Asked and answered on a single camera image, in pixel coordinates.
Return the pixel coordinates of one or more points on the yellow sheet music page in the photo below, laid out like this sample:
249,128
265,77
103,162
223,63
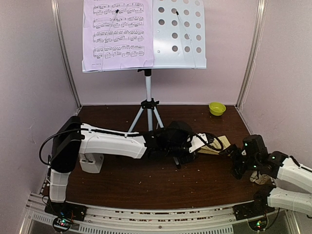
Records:
223,139

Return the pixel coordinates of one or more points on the aluminium front rail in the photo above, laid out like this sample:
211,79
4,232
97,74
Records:
75,218

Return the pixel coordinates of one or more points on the white metronome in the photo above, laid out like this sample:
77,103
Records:
90,164

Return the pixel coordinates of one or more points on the green bowl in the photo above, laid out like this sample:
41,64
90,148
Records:
217,109

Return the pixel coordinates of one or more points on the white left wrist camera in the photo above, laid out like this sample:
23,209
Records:
203,139

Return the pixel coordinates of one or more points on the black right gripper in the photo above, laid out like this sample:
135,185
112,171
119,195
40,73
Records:
237,173

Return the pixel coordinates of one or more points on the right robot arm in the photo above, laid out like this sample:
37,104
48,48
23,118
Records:
254,156

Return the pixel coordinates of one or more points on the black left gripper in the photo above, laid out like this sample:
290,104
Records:
185,160

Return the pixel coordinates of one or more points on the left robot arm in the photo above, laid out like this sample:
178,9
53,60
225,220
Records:
76,140

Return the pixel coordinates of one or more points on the white mug orange inside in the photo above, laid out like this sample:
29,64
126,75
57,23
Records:
258,178

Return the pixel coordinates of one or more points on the purple sheet music page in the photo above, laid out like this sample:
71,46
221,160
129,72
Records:
117,35

